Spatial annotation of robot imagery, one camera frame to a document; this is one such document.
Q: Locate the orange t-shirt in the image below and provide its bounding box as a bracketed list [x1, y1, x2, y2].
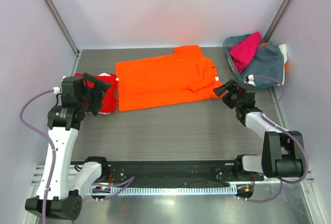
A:
[116, 45, 222, 112]

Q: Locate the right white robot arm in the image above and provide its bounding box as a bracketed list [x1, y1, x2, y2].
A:
[213, 79, 308, 184]

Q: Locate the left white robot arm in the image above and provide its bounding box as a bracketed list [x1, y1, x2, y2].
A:
[19, 73, 119, 223]

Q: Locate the folded red t-shirt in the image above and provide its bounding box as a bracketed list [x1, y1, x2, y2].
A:
[74, 73, 119, 114]

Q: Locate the magenta t-shirt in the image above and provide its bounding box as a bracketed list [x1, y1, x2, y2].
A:
[229, 32, 262, 72]

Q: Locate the teal laundry basket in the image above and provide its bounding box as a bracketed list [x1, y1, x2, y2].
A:
[222, 34, 275, 91]

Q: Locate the white t-shirt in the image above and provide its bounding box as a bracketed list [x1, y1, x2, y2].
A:
[278, 44, 288, 65]

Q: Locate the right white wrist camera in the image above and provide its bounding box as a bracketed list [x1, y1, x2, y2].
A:
[245, 74, 255, 86]

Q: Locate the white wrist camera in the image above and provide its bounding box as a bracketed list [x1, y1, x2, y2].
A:
[53, 86, 62, 95]
[245, 74, 255, 86]

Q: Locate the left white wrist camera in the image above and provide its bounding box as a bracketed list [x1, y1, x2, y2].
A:
[53, 86, 62, 95]

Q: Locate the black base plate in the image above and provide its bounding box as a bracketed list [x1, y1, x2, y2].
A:
[97, 160, 264, 188]

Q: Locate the slotted cable duct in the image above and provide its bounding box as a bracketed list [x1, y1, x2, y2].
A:
[89, 185, 237, 197]

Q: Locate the right aluminium corner post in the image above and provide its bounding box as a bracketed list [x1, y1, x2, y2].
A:
[263, 0, 293, 41]

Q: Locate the aluminium corner post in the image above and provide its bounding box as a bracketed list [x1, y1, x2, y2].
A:
[29, 0, 81, 55]
[263, 0, 293, 41]

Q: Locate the left aluminium corner post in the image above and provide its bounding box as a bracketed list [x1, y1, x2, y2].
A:
[29, 0, 81, 55]

